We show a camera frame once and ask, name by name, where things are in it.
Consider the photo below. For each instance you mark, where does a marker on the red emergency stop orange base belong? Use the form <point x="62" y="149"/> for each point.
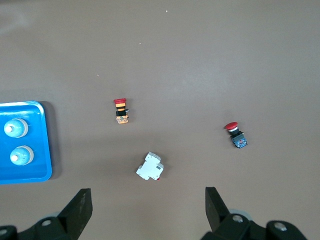
<point x="121" y="110"/>

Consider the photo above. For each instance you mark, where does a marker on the red mushroom button blue base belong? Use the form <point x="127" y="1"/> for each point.
<point x="238" y="140"/>

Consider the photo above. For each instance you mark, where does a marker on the light blue desk bell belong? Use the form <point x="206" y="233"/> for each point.
<point x="15" y="128"/>
<point x="22" y="155"/>

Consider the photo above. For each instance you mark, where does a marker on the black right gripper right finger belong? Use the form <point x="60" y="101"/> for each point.
<point x="217" y="212"/>

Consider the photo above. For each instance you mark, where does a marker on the white circuit breaker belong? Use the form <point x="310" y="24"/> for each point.
<point x="150" y="166"/>

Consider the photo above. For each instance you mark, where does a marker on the blue plastic tray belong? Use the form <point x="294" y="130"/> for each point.
<point x="41" y="130"/>

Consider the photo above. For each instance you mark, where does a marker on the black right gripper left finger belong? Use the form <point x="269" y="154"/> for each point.
<point x="75" y="212"/>

